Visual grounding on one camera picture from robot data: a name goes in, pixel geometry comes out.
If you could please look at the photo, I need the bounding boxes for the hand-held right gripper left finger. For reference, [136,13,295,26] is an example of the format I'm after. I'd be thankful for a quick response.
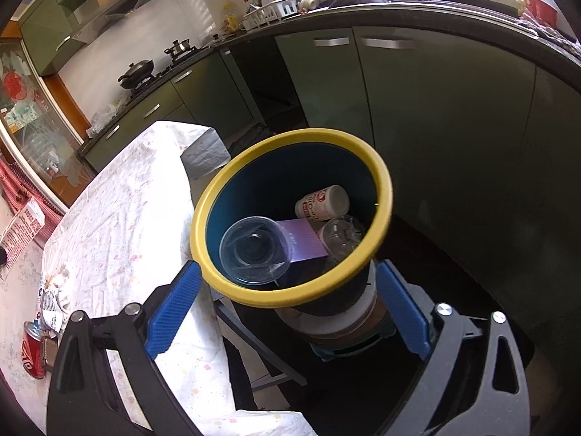
[45,259,203,436]

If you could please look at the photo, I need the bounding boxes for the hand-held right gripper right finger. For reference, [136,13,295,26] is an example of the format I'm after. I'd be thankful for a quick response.
[377,259,534,436]

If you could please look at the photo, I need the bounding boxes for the clear plastic water bottle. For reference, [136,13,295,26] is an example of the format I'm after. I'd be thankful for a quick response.
[316,215,367,259]

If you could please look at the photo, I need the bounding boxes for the clear plastic cup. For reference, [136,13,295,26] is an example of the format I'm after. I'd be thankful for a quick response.
[219,217,292,287]

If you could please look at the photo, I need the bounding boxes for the purple box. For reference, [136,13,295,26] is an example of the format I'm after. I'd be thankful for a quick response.
[275,218,330,264]

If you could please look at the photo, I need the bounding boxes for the white bottle with red label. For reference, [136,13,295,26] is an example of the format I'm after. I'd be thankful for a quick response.
[295,185,350,222]

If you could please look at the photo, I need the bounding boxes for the red soda can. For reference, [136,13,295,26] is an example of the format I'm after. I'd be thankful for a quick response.
[22,321,48,380]

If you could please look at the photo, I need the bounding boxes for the dark trash bin yellow rim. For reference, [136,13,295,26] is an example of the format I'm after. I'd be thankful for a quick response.
[191,129,394,328]

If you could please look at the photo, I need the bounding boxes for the teal plastic stool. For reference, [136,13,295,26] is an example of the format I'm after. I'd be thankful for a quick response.
[311,322,400,362]

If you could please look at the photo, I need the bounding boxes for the white dotted tablecloth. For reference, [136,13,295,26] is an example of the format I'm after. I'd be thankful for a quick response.
[0,120,318,436]

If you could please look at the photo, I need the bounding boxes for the silver snack wrapper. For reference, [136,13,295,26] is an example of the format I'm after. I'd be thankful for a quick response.
[36,275,69,332]

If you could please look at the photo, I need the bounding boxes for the red white paper carton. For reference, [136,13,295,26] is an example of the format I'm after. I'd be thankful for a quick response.
[0,200,46,269]

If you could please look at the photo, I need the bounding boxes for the green lower cabinets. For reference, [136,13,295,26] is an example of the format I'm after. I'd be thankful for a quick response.
[82,27,581,373]

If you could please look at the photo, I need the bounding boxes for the green cabinets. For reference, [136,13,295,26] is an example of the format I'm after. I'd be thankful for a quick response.
[20,0,178,76]
[82,27,581,373]

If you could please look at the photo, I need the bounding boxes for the white plastic bags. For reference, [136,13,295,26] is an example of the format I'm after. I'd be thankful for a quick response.
[88,102,123,134]

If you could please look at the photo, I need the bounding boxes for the frosted glass sliding door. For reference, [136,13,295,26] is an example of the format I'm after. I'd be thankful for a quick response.
[0,39,98,212]

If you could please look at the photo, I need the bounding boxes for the black gas stove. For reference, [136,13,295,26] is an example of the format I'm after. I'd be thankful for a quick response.
[120,50,205,98]

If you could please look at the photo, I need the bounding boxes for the black wok with lid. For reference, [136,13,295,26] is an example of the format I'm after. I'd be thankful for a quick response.
[117,59,156,90]

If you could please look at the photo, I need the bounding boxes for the small metal pot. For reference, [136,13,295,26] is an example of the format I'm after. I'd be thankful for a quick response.
[164,39,191,62]

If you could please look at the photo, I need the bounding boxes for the steel range hood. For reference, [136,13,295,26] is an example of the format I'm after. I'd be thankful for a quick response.
[70,0,148,44]

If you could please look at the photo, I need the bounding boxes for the green upper cabinets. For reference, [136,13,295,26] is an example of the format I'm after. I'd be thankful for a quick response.
[20,0,178,76]

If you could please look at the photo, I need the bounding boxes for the patterned dish cloth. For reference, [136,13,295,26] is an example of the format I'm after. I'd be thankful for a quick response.
[517,11,581,55]

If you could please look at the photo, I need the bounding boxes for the white dish rack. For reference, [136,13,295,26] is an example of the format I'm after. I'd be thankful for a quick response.
[243,0,321,30]

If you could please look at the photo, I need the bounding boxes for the red plastic container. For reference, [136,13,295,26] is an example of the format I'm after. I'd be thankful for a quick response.
[522,0,559,28]

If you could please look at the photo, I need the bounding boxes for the grey metal table frame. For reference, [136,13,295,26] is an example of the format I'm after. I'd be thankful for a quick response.
[213,300,309,389]

